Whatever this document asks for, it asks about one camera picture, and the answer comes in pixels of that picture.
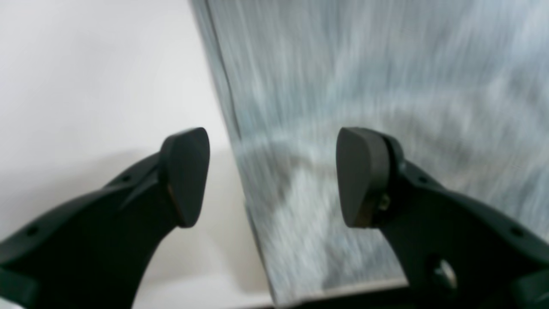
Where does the grey t-shirt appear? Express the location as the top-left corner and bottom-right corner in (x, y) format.
(192, 0), (549, 308)

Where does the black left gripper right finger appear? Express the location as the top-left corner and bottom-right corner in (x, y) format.
(336, 127), (549, 309)

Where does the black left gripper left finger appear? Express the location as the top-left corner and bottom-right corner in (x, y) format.
(0, 127), (210, 309)

